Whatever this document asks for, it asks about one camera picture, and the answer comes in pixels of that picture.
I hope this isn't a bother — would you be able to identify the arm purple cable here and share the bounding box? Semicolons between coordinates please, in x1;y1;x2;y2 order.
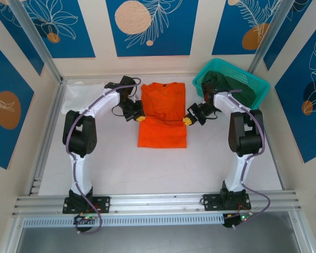
65;77;142;235
226;89;271;229

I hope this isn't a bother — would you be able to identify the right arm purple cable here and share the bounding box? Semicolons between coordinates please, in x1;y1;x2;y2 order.
226;89;271;229

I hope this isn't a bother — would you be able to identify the teal plastic basket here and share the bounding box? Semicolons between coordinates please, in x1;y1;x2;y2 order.
192;58;271;111

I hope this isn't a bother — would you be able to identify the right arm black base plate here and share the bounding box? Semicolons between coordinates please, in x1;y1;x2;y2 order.
202;193;252;211

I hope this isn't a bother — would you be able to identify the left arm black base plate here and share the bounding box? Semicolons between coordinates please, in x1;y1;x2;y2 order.
62;195;112;214

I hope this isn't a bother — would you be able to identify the left aluminium table rail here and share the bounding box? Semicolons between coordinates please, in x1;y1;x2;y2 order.
28;77;66;196

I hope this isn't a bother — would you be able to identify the left aluminium frame post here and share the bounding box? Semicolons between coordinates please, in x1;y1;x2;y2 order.
9;0;63;83

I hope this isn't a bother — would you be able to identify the aluminium table rail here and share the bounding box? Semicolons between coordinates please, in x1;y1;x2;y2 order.
28;77;66;196
263;147;287;191

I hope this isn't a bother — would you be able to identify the right aluminium frame post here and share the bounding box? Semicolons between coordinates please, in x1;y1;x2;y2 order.
249;0;292;75

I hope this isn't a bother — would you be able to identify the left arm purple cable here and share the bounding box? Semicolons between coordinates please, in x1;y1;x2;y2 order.
65;77;142;235

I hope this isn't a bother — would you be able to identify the right aluminium table rail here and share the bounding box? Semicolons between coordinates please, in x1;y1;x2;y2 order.
263;147;287;191

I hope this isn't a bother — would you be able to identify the wide aluminium base rail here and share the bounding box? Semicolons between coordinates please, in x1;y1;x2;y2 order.
12;189;302;217

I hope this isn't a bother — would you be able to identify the grey slotted cable duct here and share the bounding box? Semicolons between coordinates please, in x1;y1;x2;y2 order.
23;213;224;228

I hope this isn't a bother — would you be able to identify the orange t-shirt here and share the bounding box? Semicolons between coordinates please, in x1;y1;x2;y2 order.
136;82;187;149

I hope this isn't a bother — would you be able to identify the aluminium frame post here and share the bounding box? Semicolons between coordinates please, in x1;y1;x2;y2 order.
9;0;63;83
249;0;292;75

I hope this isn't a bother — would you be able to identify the dark green t-shirt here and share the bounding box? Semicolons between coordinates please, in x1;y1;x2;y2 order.
201;70;256;109

